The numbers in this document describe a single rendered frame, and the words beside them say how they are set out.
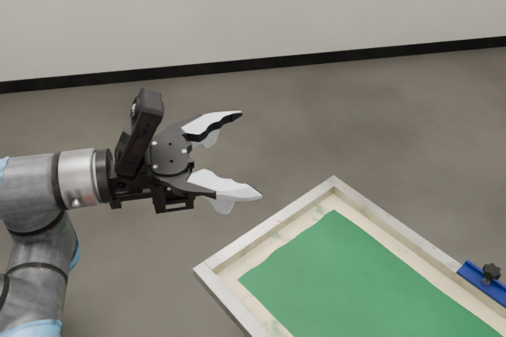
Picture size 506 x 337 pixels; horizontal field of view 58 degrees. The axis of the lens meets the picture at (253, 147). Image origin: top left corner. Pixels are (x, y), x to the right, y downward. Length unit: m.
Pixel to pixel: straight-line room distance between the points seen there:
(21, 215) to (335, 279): 0.93
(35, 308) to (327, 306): 0.86
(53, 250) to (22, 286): 0.07
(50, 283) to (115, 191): 0.13
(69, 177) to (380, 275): 1.00
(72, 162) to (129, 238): 2.15
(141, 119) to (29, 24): 3.42
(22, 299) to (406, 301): 1.01
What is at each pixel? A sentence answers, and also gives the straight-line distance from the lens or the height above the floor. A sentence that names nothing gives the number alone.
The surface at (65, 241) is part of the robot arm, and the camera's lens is 0.68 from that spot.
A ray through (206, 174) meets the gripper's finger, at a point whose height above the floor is 1.68.
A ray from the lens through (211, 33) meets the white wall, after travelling 3.86.
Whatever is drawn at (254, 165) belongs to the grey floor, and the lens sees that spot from 3.07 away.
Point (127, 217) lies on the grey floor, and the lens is 2.84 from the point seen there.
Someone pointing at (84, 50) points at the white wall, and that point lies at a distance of 3.95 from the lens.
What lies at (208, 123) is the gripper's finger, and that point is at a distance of 0.63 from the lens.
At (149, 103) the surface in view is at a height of 1.77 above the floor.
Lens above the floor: 2.07
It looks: 40 degrees down
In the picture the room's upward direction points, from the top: straight up
